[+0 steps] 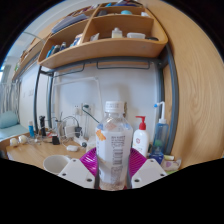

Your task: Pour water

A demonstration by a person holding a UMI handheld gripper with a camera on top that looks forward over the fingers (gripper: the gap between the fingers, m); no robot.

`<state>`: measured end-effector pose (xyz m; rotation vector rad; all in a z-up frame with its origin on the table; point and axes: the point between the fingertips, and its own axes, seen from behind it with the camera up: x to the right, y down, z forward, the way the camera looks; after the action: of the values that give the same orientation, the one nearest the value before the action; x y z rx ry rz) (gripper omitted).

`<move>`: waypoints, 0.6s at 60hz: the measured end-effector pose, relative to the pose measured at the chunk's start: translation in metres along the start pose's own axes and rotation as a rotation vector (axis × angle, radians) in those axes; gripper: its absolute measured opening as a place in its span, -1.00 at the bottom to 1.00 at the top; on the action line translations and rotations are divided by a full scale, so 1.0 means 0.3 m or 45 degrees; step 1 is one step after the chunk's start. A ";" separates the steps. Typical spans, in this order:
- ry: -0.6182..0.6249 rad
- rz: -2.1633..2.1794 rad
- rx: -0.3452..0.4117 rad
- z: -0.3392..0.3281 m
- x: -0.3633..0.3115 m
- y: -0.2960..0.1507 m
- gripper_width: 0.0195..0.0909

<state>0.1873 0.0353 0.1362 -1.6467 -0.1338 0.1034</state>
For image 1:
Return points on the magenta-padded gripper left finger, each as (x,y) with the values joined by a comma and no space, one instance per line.
(73,171)

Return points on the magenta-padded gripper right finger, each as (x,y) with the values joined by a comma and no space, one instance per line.
(150,171)

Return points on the clear plastic water bottle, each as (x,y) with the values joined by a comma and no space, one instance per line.
(113,146)

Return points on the small dark blue bottle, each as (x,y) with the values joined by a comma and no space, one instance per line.
(156,155)

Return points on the cream white cup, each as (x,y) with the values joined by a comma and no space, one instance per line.
(55,163)

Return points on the pink and white packet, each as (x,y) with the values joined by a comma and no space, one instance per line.
(171,164)

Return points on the small white oval case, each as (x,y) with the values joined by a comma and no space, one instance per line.
(72,148)

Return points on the white power strip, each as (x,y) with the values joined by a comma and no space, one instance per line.
(80,141)

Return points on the white bottle with red pump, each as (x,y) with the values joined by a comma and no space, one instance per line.
(140,140)

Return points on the black charger block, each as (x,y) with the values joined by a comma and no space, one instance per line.
(55,139)

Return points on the blue spray bottle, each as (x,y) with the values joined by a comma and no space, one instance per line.
(161,130)

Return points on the black slim bottle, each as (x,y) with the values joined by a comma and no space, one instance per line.
(42,125)

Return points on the small white round figure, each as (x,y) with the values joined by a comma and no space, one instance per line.
(13,142)
(23,139)

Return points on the teal bedding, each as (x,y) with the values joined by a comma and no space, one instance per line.
(10,125)

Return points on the wooden wardrobe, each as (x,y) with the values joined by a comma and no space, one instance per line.
(200,83)

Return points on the wooden shelf unit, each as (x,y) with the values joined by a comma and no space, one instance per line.
(106,50)

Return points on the grey metal desk frame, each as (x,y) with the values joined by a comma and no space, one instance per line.
(173,100)

